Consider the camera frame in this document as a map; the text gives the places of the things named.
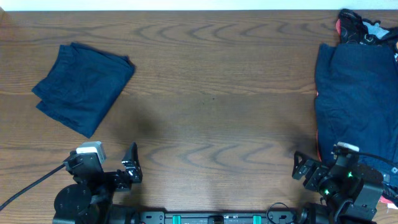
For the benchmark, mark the navy blue shorts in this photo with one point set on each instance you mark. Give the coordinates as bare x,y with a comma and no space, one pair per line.
82,86

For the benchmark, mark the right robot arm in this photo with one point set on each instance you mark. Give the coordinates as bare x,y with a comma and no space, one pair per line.
350,190

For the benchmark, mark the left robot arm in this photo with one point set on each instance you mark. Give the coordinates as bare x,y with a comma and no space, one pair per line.
90,198

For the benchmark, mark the pink red garment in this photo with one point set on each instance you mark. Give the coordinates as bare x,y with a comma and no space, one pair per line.
388,200

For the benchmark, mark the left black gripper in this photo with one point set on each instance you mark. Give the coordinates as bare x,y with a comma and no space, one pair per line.
125,175

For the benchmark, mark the black patterned garment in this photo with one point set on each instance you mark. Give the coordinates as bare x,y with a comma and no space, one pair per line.
353,29

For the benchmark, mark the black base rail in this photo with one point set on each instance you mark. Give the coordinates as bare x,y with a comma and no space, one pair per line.
277,213

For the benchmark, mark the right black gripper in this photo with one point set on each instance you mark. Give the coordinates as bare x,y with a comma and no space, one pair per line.
320,170

